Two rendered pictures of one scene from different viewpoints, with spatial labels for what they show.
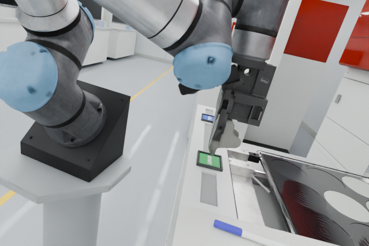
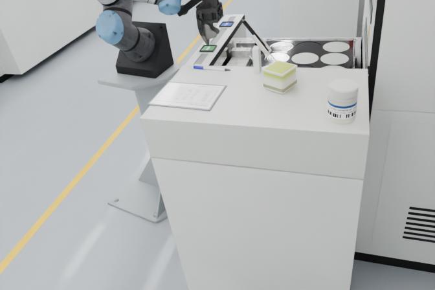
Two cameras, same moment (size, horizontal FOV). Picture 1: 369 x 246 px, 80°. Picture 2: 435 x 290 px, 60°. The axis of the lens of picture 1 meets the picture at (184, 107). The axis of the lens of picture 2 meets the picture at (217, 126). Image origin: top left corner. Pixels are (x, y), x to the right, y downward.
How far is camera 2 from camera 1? 109 cm
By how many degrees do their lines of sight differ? 23
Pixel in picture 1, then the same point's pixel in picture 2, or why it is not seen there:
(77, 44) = (126, 2)
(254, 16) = not seen: outside the picture
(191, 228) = (184, 70)
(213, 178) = (206, 55)
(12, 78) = (106, 30)
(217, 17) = not seen: outside the picture
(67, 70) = (125, 19)
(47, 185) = (134, 82)
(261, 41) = not seen: outside the picture
